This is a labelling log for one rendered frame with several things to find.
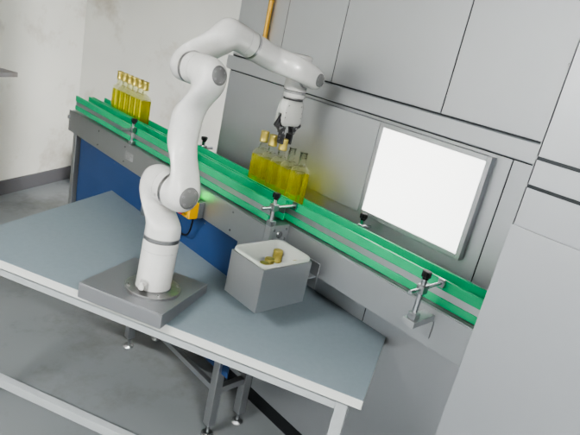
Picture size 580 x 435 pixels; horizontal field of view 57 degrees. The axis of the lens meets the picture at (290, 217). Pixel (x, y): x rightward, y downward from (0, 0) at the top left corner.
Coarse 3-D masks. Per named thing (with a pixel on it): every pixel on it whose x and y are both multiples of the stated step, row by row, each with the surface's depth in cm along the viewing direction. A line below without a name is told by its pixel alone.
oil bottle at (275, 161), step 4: (276, 156) 208; (280, 156) 208; (272, 160) 209; (276, 160) 207; (280, 160) 207; (284, 160) 208; (272, 164) 209; (276, 164) 207; (280, 164) 207; (268, 168) 211; (272, 168) 209; (276, 168) 207; (268, 172) 211; (272, 172) 209; (276, 172) 208; (268, 176) 211; (272, 176) 210; (276, 176) 208; (268, 180) 211; (272, 180) 210; (268, 184) 211; (272, 184) 210; (272, 188) 210
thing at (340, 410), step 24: (48, 288) 194; (96, 312) 190; (168, 336) 182; (216, 360) 178; (0, 384) 215; (24, 384) 214; (288, 384) 171; (48, 408) 209; (72, 408) 207; (336, 408) 167; (120, 432) 201; (336, 432) 169
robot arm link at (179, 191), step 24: (192, 72) 162; (216, 72) 160; (192, 96) 162; (216, 96) 165; (192, 120) 167; (168, 144) 169; (192, 144) 170; (192, 168) 171; (168, 192) 167; (192, 192) 170
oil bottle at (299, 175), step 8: (296, 168) 200; (304, 168) 200; (296, 176) 200; (304, 176) 201; (288, 184) 204; (296, 184) 201; (304, 184) 203; (288, 192) 204; (296, 192) 202; (304, 192) 204; (296, 200) 203
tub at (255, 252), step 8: (272, 240) 193; (280, 240) 194; (240, 248) 182; (248, 248) 185; (256, 248) 187; (264, 248) 190; (272, 248) 193; (280, 248) 194; (288, 248) 192; (248, 256) 175; (256, 256) 189; (264, 256) 191; (272, 256) 194; (288, 256) 192; (296, 256) 189; (304, 256) 186; (256, 264) 172; (272, 264) 173; (280, 264) 174; (288, 264) 177
